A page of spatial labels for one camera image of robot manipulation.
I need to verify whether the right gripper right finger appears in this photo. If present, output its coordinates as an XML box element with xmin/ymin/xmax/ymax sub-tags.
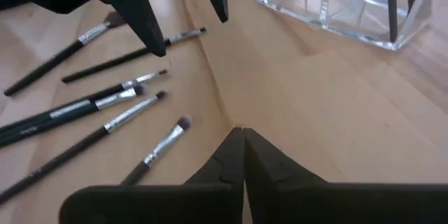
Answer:
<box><xmin>244</xmin><ymin>127</ymin><xmax>448</xmax><ymax>224</ymax></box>

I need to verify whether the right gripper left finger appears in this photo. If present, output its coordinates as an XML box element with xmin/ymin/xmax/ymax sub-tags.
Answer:
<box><xmin>59</xmin><ymin>127</ymin><xmax>245</xmax><ymax>224</ymax></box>

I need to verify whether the long black pen front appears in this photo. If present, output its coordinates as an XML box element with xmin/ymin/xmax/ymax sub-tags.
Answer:
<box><xmin>0</xmin><ymin>83</ymin><xmax>147</xmax><ymax>148</ymax></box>

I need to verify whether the black fan makeup brush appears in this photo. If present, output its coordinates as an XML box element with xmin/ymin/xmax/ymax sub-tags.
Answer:
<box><xmin>2</xmin><ymin>10</ymin><xmax>127</xmax><ymax>97</ymax></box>

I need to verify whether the clear acrylic organizer container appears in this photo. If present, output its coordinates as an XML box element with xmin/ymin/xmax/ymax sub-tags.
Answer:
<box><xmin>232</xmin><ymin>0</ymin><xmax>438</xmax><ymax>52</ymax></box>

